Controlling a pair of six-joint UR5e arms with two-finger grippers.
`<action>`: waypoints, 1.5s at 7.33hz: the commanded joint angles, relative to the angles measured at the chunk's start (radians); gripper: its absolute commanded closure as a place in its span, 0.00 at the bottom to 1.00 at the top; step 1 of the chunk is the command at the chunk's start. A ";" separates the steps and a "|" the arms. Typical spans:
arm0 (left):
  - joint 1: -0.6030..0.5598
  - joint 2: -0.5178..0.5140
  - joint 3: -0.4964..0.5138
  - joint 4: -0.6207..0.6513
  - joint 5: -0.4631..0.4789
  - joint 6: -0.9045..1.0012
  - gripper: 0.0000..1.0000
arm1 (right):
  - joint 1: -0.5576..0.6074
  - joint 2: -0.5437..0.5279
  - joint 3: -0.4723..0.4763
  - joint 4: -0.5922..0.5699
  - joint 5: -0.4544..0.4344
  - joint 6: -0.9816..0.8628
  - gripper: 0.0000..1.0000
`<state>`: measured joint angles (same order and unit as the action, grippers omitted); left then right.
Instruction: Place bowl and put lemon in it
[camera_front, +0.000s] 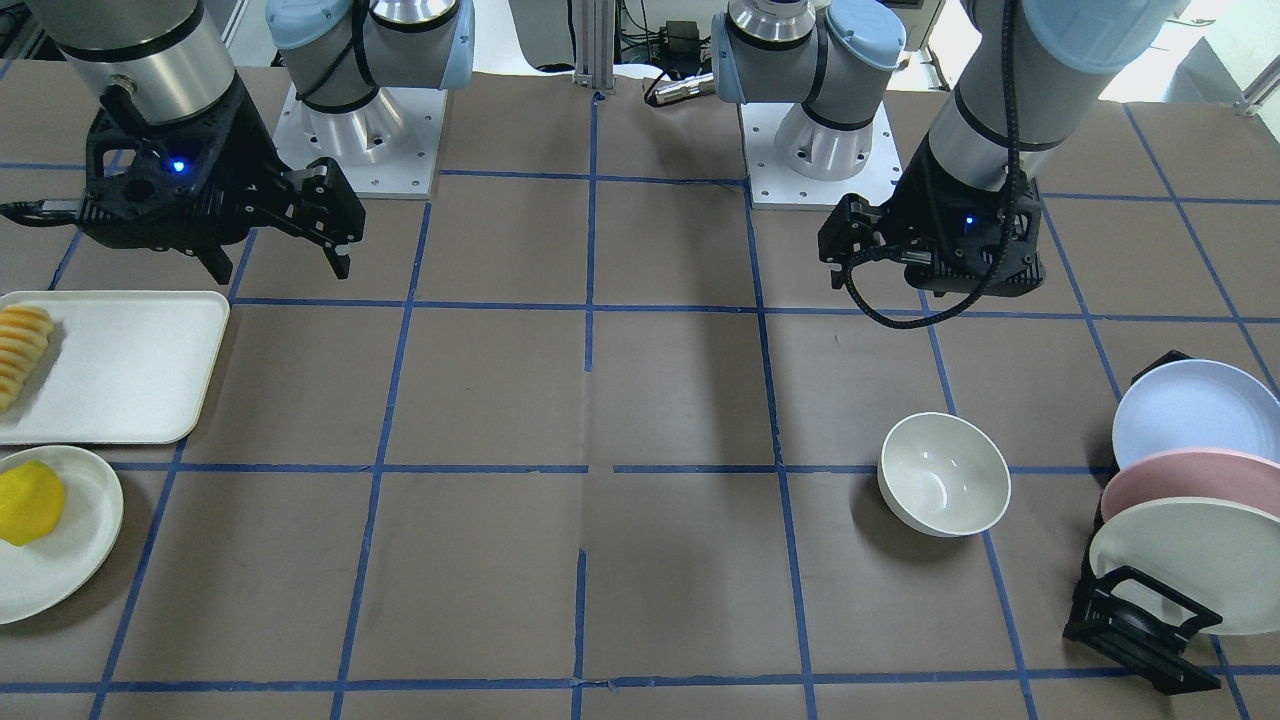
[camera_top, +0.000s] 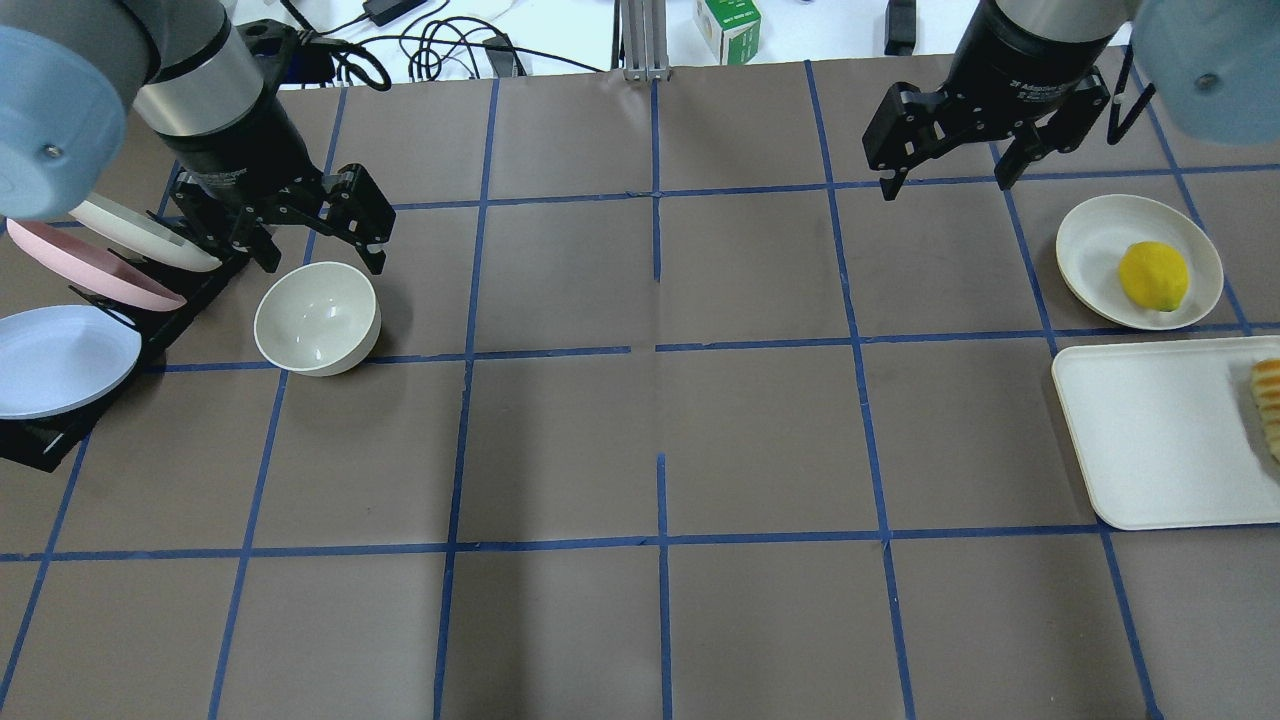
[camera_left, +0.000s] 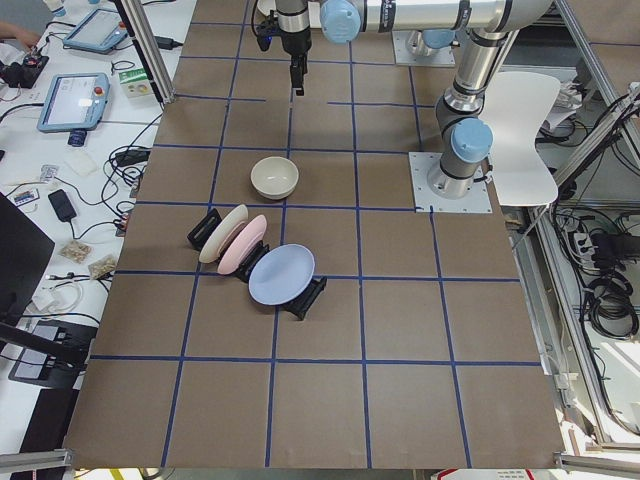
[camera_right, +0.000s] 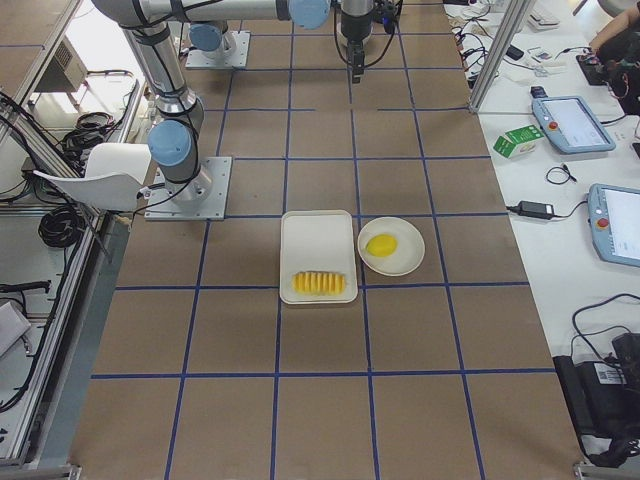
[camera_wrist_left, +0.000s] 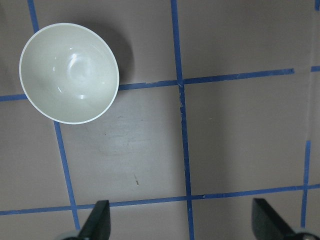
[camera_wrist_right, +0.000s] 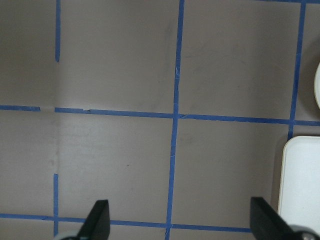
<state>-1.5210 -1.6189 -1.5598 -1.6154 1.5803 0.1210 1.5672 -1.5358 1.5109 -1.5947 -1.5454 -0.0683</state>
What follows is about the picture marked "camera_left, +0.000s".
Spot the black power adapter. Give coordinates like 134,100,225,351
154,36,183,50

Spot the cream plate in rack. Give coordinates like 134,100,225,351
199,204,248,264

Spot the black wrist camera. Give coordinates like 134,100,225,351
255,14,280,52

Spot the cream ceramic bowl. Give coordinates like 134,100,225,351
250,156,299,200

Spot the pink plate in rack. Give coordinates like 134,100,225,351
217,214,267,275

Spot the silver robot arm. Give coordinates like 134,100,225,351
275,0,312,96
320,1,550,199

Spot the light blue plate in rack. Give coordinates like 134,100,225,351
248,244,315,306

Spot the far blue teach pendant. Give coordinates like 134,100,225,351
63,8,128,54

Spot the blue teach pendant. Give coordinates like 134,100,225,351
63,8,128,54
37,73,110,133

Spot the white plastic chair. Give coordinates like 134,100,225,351
480,71,560,207

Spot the near blue teach pendant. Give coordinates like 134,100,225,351
37,73,110,133

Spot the black dish rack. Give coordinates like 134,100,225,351
187,209,327,320

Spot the black smartphone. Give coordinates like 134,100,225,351
48,189,77,222

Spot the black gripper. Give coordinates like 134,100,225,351
278,13,312,96

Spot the green white carton box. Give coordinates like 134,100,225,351
118,68,153,98

